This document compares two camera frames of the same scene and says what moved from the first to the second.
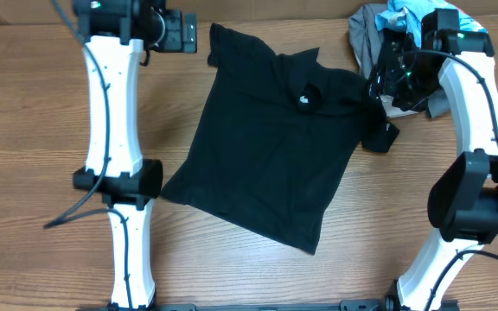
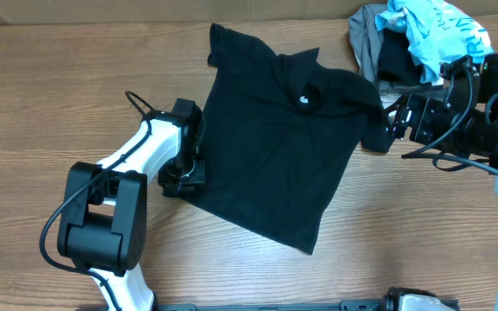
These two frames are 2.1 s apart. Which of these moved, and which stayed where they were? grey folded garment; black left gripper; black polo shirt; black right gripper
Moved: black right gripper; black left gripper
Stayed: black polo shirt; grey folded garment
